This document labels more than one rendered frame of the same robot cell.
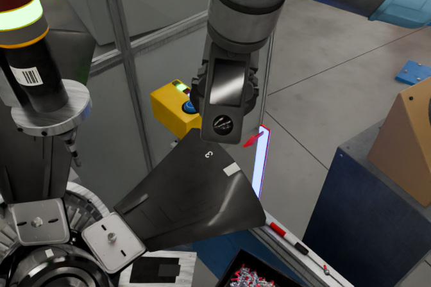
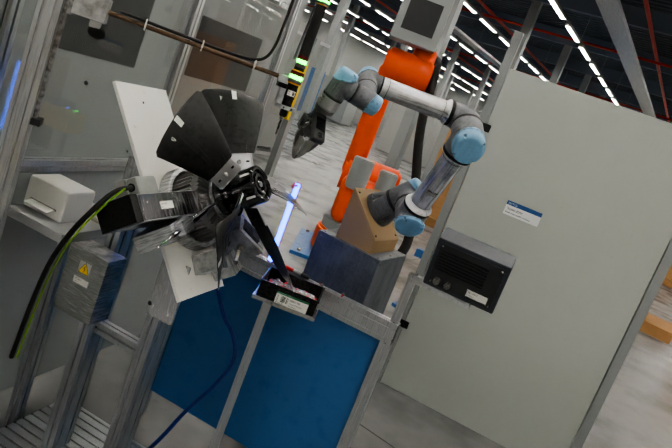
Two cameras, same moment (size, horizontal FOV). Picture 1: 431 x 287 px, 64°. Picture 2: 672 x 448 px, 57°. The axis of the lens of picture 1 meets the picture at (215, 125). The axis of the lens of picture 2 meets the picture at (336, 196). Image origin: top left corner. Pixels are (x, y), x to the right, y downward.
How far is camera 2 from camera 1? 185 cm
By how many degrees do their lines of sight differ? 44
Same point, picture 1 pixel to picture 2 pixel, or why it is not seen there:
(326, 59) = not seen: hidden behind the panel
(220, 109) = (319, 130)
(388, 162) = (349, 232)
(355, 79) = not seen: hidden behind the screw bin
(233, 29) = (328, 105)
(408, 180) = (360, 239)
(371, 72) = not seen: hidden behind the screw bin
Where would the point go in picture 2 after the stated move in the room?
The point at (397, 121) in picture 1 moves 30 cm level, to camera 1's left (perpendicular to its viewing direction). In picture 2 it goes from (354, 204) to (290, 187)
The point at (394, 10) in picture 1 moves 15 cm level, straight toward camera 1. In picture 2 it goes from (369, 107) to (370, 108)
